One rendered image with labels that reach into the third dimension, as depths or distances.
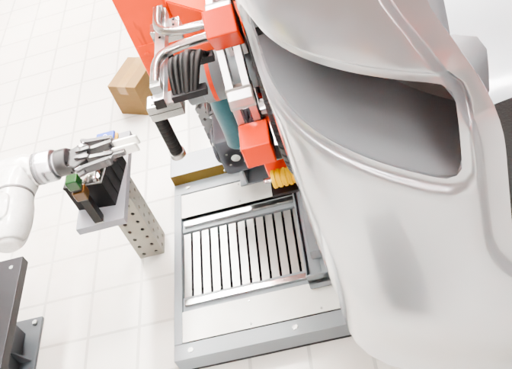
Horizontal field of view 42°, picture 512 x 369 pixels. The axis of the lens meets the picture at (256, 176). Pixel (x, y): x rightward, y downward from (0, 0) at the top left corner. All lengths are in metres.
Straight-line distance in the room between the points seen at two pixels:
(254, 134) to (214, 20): 0.29
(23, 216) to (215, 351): 0.80
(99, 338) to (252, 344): 0.63
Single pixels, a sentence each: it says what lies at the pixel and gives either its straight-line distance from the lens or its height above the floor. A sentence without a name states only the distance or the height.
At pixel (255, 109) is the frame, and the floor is 0.92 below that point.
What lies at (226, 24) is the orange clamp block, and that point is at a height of 1.14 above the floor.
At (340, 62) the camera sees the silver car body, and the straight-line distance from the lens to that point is 0.71.
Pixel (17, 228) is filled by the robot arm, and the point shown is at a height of 0.83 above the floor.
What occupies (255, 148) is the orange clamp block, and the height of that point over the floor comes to 0.88.
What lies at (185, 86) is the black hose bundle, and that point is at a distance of 1.68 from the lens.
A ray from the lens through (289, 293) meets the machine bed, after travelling 2.31.
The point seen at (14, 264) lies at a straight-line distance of 2.57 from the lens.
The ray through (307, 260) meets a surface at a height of 0.15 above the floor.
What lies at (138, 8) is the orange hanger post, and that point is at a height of 0.88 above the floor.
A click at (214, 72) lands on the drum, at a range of 1.85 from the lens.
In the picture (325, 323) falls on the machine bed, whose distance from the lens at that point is 2.22.
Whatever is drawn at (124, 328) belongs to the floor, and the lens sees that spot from 2.57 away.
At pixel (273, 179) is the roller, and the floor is 0.53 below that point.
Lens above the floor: 1.97
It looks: 45 degrees down
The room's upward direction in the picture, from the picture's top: 22 degrees counter-clockwise
